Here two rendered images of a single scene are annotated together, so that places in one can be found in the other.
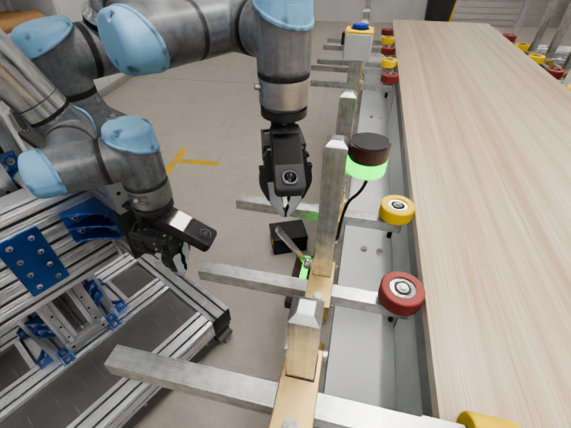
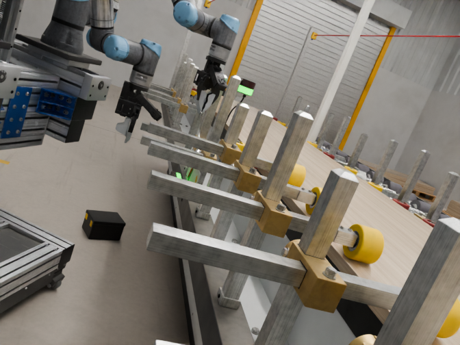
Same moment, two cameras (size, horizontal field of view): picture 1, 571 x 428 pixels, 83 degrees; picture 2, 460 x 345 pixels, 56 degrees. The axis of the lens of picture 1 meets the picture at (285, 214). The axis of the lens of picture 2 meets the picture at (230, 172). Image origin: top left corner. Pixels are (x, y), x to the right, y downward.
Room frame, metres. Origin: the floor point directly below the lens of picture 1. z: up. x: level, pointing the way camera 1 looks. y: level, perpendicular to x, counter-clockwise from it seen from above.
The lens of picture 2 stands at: (-1.04, 0.61, 1.20)
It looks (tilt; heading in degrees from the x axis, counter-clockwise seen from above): 13 degrees down; 331
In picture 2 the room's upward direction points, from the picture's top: 21 degrees clockwise
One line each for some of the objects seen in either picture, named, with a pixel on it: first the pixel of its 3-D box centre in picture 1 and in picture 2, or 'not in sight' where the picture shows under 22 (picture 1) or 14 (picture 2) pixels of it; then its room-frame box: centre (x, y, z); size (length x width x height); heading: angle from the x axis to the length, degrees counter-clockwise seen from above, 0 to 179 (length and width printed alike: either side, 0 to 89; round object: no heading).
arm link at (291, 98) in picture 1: (281, 91); (218, 53); (0.48, 0.01, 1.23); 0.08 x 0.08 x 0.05
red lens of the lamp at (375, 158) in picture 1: (369, 148); (247, 83); (0.43, -0.12, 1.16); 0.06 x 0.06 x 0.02
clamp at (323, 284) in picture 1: (321, 285); (208, 159); (0.41, -0.08, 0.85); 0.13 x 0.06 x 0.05; 167
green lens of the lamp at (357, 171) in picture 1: (366, 162); (244, 90); (0.43, -0.12, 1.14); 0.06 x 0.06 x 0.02
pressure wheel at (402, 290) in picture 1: (396, 303); not in sight; (0.36, -0.22, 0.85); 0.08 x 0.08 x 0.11
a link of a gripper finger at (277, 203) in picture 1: (275, 192); (198, 100); (0.48, 0.02, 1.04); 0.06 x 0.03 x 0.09; 7
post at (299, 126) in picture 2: not in sight; (262, 215); (-0.29, 0.09, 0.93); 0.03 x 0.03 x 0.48; 77
